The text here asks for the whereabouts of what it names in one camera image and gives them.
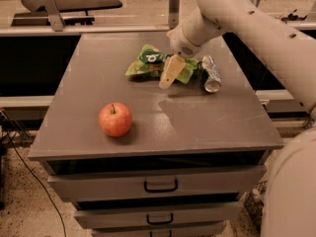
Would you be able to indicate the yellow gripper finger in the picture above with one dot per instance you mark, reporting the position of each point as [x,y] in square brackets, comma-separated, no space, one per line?
[172,68]

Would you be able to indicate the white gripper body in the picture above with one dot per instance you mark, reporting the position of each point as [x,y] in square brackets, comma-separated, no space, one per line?
[181,45]

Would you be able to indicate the green rice chip bag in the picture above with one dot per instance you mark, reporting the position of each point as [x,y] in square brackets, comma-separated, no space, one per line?
[150,63]

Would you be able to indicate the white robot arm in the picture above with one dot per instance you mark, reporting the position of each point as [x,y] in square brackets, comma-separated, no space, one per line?
[290,199]

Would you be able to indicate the silver blue redbull can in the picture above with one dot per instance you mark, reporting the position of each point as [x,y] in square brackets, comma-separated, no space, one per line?
[210,75]

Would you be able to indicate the red apple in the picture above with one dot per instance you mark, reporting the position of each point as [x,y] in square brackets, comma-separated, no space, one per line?
[115,119]

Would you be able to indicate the grey drawer cabinet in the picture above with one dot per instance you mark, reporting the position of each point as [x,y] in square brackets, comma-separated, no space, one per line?
[214,145]

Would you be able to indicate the middle metal bracket post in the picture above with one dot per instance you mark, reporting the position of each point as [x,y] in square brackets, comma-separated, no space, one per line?
[173,13]

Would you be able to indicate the metal bracket post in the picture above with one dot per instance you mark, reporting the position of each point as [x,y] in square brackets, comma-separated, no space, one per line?
[173,13]
[56,22]

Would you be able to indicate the top drawer black handle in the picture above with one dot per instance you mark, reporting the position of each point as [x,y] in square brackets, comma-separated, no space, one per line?
[159,188]

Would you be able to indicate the drawer black handle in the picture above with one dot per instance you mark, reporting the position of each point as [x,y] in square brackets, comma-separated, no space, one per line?
[159,188]
[163,233]
[159,220]

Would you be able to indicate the left metal bracket post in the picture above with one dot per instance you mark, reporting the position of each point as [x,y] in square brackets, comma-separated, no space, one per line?
[56,22]

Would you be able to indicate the middle drawer black handle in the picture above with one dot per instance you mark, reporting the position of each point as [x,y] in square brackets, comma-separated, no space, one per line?
[159,220]

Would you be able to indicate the black wire basket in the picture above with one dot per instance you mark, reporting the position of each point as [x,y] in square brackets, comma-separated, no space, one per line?
[254,203]

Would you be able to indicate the bottom drawer black handle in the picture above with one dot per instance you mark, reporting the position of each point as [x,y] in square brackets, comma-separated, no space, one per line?
[163,233]

